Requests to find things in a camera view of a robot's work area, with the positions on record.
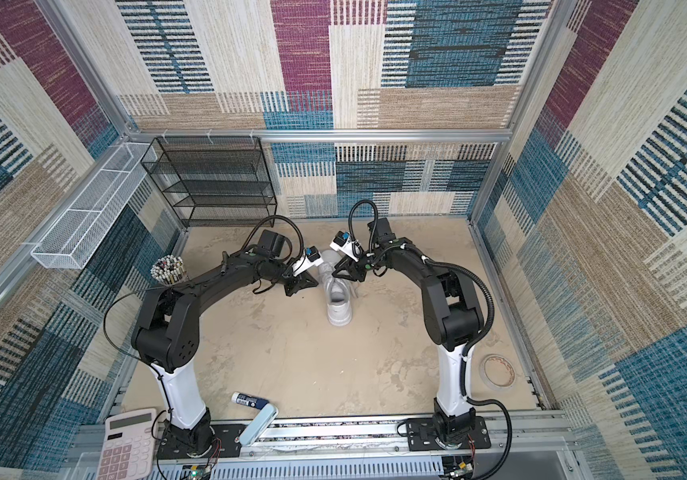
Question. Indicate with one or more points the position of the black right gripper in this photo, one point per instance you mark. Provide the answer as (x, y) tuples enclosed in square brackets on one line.
[(352, 268)]

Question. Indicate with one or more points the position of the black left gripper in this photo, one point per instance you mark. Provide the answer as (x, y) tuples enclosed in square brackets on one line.
[(301, 281)]

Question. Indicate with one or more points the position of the white leather sneaker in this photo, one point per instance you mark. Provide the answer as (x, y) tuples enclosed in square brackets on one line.
[(338, 293)]

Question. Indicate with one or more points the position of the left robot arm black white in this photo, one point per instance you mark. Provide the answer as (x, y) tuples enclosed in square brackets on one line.
[(167, 330)]

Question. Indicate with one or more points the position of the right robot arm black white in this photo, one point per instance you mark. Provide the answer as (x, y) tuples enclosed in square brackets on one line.
[(452, 315)]

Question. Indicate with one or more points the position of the cup of coloured pencils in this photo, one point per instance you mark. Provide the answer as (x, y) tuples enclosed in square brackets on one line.
[(168, 270)]

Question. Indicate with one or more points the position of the blue white glue stick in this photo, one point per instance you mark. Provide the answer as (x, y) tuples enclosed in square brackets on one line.
[(250, 401)]

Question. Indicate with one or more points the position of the clear tape roll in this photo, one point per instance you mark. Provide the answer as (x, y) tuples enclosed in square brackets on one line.
[(497, 372)]

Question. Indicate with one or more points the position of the pink desk calculator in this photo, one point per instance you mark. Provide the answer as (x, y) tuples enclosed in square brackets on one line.
[(126, 451)]

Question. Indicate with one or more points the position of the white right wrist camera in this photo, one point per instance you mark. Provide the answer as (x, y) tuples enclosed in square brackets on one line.
[(344, 244)]

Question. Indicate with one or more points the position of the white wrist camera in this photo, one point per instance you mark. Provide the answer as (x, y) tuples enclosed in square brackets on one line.
[(309, 259), (344, 244)]

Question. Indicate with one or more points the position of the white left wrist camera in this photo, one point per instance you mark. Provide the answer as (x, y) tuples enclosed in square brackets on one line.
[(309, 259)]

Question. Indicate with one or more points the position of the black wire mesh shelf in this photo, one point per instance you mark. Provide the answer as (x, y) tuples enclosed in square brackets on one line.
[(212, 181)]

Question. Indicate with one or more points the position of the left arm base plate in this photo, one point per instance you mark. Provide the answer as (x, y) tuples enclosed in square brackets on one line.
[(217, 440)]

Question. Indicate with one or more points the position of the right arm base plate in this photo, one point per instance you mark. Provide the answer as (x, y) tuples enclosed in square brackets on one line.
[(425, 434)]

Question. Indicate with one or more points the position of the white wire mesh basket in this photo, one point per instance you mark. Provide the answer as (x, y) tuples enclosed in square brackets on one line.
[(79, 231)]

